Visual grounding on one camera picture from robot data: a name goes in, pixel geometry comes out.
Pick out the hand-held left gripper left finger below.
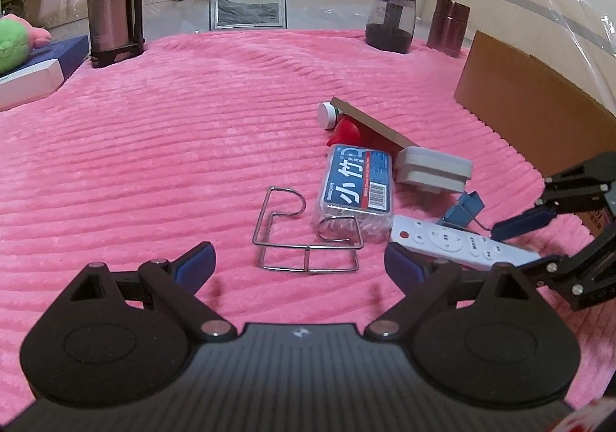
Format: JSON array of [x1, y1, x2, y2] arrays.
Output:
[[45, 242, 236, 342]]

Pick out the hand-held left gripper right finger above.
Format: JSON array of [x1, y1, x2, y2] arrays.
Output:
[[363, 242, 555, 342]]

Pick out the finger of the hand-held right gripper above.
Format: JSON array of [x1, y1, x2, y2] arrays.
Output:
[[491, 152, 616, 243], [520, 226, 616, 313]]

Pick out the white remote control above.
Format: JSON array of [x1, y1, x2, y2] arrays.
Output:
[[389, 214, 542, 271]]

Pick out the brown cardboard box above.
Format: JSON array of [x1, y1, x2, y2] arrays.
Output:
[[454, 30, 616, 243]]

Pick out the tan board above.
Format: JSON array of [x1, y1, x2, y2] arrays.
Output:
[[330, 96, 419, 149]]

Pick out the blue binder clip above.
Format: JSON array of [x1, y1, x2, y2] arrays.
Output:
[[438, 191, 494, 233]]

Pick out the clear toothpick box blue label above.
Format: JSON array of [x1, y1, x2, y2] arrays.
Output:
[[312, 143, 396, 243]]

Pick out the grey power adapter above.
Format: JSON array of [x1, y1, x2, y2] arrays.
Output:
[[395, 146, 474, 194]]

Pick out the pink ribbed blanket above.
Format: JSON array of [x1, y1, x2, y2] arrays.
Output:
[[0, 30, 616, 414]]

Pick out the red fuzzy toy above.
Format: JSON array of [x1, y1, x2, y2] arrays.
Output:
[[326, 117, 400, 158]]

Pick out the red white printed cloth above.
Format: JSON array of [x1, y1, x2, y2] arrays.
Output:
[[544, 394, 616, 432]]

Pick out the white cap striped bottle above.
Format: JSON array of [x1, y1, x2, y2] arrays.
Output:
[[318, 101, 345, 131]]

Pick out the maroon canister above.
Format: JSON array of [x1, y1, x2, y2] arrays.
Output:
[[426, 0, 471, 58]]

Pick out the clear plastic sheet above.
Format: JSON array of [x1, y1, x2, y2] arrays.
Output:
[[423, 0, 616, 58]]

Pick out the dark transparent jar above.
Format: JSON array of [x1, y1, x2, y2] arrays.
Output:
[[365, 0, 417, 54]]

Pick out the blue white flat box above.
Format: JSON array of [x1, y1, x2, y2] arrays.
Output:
[[0, 35, 91, 111]]

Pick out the steel thermos flask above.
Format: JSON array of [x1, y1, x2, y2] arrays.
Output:
[[84, 0, 145, 69]]

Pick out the green pink plush toy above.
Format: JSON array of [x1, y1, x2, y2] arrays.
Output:
[[0, 13, 53, 74]]

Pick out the metal wire rack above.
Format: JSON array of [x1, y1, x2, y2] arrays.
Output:
[[252, 186, 364, 273]]

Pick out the silver picture frame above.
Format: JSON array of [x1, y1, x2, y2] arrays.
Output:
[[209, 0, 288, 31]]

